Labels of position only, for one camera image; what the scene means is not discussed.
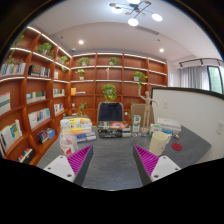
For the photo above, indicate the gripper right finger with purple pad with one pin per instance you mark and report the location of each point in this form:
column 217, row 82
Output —
column 152, row 167

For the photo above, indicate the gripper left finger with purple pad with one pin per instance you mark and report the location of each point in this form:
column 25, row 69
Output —
column 73, row 167

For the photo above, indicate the clear plastic measuring cup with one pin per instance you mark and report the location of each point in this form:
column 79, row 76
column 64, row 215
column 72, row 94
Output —
column 68, row 142

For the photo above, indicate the cream ceramic mug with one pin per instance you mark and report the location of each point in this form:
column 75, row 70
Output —
column 158, row 142

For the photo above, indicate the red round coaster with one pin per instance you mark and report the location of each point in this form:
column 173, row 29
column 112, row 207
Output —
column 176, row 146

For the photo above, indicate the wooden artist mannequin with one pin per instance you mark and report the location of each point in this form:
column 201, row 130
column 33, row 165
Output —
column 146, row 117

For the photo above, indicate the stack of colourful boxes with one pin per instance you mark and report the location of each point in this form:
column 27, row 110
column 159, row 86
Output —
column 80, row 126

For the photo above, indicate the green and white carton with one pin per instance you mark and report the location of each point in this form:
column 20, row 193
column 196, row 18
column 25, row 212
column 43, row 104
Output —
column 136, row 123

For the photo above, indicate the stack of dark boxes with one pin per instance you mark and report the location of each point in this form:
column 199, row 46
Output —
column 115, row 129

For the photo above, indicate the white books stack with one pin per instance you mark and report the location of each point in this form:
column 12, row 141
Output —
column 169, row 124

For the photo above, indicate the dark office chair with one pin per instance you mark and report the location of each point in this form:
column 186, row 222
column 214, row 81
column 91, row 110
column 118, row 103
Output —
column 110, row 112

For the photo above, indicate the white partition panel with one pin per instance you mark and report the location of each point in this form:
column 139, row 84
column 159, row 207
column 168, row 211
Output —
column 200, row 111

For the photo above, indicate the potted green plant centre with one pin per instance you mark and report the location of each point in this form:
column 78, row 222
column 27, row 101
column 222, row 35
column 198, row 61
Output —
column 109, row 92

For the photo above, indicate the grey window curtain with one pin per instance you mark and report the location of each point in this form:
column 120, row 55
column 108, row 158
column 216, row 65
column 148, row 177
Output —
column 195, row 77

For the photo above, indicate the ceiling lamp with round bulbs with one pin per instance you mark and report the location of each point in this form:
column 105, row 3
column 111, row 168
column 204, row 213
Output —
column 134, row 8

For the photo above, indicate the wooden bookshelf wall unit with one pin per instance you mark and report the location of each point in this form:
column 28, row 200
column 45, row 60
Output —
column 40, row 83

